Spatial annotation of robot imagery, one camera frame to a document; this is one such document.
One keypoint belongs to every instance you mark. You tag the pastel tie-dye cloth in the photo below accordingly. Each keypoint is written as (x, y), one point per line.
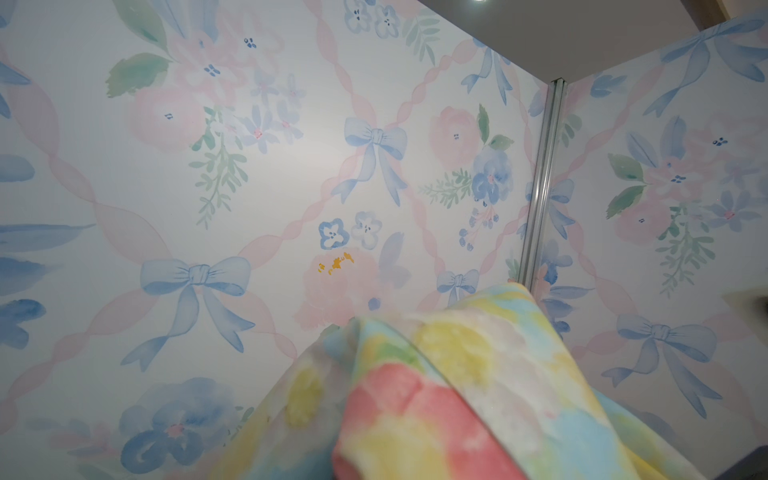
(484, 389)

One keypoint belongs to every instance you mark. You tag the right aluminium corner post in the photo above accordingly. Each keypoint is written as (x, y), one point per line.
(532, 243)

